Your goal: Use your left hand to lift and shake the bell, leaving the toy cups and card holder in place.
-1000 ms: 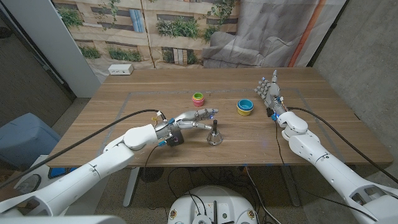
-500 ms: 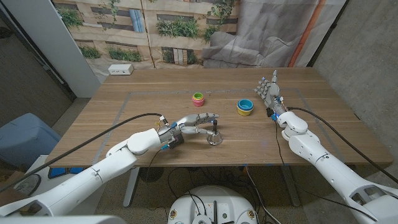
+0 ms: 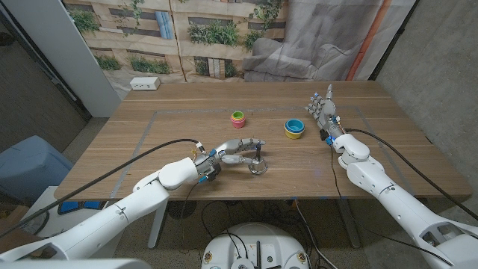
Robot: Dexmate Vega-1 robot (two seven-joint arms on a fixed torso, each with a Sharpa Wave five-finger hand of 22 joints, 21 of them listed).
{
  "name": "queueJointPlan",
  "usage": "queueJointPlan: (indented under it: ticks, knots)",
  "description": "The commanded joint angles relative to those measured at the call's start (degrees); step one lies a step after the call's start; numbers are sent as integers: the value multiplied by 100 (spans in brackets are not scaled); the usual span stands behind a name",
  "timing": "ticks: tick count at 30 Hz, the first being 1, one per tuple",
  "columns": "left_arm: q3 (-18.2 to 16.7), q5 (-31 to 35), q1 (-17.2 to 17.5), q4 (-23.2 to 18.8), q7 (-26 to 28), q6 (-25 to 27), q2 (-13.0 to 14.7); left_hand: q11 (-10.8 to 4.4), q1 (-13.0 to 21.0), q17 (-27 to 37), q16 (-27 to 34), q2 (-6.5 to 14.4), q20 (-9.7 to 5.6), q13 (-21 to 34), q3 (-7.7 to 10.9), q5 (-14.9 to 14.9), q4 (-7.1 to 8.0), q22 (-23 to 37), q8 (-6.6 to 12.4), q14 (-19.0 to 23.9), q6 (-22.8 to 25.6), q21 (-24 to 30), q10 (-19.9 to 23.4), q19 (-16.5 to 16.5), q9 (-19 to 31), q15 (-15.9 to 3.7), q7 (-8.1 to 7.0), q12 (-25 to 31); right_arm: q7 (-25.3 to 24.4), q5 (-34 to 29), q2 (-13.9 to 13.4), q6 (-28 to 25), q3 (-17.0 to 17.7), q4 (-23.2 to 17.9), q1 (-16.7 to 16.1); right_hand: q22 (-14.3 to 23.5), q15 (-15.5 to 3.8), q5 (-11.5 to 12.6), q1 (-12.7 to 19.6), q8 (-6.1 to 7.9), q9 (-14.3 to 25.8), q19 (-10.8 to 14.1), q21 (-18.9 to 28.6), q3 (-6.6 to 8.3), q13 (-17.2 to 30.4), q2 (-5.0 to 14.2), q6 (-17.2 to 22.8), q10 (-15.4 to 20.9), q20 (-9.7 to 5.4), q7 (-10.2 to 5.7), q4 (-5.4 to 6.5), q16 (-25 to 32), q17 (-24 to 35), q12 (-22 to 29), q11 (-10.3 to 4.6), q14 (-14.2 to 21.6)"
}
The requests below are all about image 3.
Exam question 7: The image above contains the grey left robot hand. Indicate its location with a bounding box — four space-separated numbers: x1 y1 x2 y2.
193 137 267 177

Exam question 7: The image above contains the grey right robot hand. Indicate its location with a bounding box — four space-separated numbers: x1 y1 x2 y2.
305 84 344 140

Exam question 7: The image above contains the silver bell with black handle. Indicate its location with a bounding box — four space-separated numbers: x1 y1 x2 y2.
248 143 269 176

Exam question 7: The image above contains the white robot shoulder cover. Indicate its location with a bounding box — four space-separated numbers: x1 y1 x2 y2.
0 257 152 269

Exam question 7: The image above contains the light blue toy cup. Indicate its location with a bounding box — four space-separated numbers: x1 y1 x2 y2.
285 118 305 132

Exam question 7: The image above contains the large yellow toy cup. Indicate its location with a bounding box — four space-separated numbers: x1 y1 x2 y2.
284 125 305 140

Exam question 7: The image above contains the round black floor object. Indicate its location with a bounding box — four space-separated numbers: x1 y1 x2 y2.
167 200 198 220

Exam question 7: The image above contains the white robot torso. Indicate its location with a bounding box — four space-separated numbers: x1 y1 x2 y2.
200 223 311 269

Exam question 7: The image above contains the printed backdrop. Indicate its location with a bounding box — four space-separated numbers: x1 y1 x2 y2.
61 0 418 101

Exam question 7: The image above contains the white power strip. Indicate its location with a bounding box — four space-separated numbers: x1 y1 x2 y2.
129 76 161 91

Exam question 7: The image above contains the white table leg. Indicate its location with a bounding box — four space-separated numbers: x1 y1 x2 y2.
147 200 169 250

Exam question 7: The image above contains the grey table leg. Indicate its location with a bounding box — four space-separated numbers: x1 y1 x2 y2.
338 200 361 250

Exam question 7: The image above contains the blue flat item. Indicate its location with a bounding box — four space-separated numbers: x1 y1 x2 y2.
58 200 101 216

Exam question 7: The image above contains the white floor platform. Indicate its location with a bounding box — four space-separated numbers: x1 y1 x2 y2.
20 185 124 240

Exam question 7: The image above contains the blue grey bin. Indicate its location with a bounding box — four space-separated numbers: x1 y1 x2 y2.
0 134 75 205

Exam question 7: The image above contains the grey sneaker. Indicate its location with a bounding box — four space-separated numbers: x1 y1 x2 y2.
20 211 49 235

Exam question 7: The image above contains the person's bare leg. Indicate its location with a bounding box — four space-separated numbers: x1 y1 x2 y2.
0 223 46 257

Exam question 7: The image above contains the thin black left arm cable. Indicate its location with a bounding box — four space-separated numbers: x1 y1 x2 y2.
181 181 201 225

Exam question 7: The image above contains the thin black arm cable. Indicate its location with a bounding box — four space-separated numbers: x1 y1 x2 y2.
329 144 455 267
181 181 201 225

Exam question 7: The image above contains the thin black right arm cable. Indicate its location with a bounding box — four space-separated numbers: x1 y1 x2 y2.
329 144 455 267

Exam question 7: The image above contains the black backdrop frame pole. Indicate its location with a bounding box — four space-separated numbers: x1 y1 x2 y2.
368 0 421 81

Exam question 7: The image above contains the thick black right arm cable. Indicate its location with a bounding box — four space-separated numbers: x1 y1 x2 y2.
344 128 478 222

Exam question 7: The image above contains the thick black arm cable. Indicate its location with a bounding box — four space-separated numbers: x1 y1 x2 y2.
344 128 478 222
0 138 202 240

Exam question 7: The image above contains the grey floor cable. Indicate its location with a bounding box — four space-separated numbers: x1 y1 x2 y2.
294 200 330 269

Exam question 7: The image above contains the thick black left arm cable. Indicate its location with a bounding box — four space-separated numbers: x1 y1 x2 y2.
0 138 202 240

